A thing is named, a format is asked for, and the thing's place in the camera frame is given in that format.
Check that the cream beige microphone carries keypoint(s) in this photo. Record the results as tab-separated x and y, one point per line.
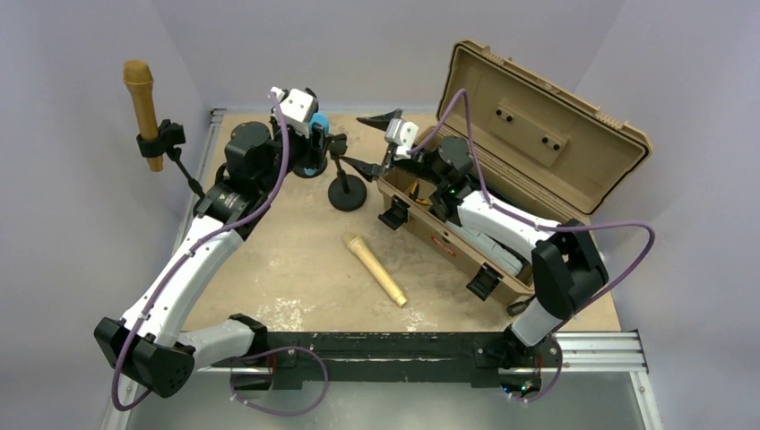
358	246

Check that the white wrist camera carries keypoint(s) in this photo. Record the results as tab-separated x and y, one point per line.
297	108
401	136

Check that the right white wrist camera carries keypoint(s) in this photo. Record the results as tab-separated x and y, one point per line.
401	136

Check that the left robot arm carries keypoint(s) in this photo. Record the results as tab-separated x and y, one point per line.
148	344

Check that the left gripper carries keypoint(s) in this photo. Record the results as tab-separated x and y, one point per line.
316	141

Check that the black stand with brown mic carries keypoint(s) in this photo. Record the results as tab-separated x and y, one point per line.
170	136

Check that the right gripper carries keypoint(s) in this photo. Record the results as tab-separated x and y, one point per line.
369	170

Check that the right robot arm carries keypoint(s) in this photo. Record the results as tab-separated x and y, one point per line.
439	190

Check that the black shock mount mic stand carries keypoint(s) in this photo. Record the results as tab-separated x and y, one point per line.
311	169

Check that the tan plastic tool case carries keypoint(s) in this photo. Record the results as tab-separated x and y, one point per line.
536	146

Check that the grey device in case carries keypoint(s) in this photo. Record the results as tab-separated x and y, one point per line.
508	250

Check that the yellow black tool in case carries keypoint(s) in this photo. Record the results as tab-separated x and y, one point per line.
414	194

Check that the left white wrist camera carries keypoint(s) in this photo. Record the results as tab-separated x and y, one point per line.
297	108

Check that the black stand with blue mic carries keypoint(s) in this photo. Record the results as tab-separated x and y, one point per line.
346	192

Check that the small black cylinder on table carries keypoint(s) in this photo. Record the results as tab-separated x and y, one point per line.
518	307

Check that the blue microphone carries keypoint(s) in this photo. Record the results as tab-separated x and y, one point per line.
320	121

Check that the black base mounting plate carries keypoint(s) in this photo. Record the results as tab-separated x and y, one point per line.
482	359

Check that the brown gold microphone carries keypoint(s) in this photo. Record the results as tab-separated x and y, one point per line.
138	79

